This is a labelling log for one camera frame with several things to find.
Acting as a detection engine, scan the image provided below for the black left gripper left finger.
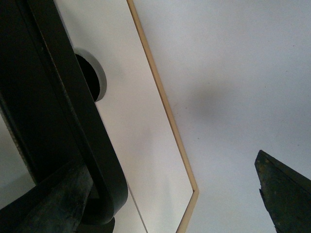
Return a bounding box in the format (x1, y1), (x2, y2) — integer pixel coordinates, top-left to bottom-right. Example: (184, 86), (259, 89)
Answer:
(0, 162), (93, 233)

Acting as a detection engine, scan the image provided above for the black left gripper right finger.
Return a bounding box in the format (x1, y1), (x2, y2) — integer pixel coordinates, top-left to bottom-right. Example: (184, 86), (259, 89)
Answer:
(255, 150), (311, 233)

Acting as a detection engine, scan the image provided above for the black drawer handle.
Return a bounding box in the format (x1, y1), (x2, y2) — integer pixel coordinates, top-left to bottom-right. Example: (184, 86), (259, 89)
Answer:
(0, 0), (128, 225)

